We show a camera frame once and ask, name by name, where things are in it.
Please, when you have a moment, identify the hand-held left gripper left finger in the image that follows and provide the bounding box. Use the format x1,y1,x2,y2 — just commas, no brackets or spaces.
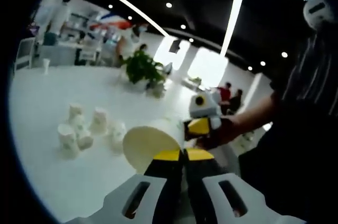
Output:
64,149,184,224

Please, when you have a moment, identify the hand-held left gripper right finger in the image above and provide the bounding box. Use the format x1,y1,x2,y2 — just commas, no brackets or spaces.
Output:
184,148,307,224

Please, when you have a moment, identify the cluster of paper cups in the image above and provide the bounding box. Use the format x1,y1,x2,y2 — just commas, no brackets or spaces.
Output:
57,103,127,160

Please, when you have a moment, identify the person's right hand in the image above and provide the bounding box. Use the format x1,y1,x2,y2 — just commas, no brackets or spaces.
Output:
197,115,240,150

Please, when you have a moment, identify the small beige jar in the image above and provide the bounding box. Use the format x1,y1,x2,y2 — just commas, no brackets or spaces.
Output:
150,86,166,99

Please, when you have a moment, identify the black hanging screen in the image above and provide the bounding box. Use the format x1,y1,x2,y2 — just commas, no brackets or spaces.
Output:
168,39,182,54

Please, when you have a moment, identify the potted green plant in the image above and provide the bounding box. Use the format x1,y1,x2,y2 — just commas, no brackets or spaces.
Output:
121,49,166,91

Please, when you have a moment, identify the straight ceiling light strip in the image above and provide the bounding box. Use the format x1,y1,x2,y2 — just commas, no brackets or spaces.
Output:
220,0,249,56

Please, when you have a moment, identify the white worn device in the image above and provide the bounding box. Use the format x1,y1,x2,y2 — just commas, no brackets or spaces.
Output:
303,0,335,31

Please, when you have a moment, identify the grey counter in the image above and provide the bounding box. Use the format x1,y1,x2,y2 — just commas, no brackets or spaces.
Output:
39,43,80,67

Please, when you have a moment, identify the white office chair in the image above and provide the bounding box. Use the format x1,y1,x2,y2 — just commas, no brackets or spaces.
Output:
15,38,35,71

